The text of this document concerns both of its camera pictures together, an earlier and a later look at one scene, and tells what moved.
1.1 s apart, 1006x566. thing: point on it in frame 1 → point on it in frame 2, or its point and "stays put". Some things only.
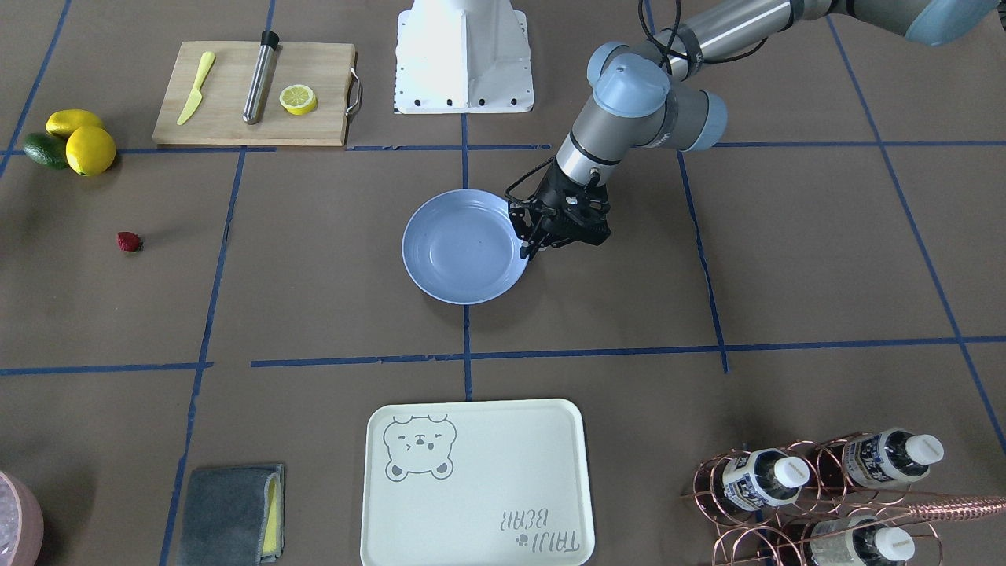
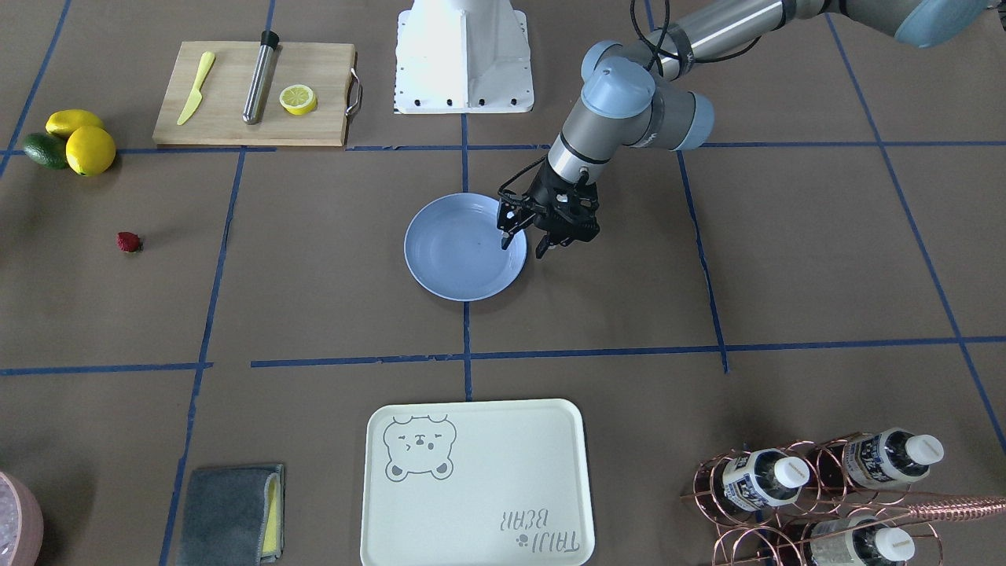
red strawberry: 129,241 stays put
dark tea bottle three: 860,541 stays put
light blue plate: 462,247 stays put
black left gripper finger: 527,251 → 509,222
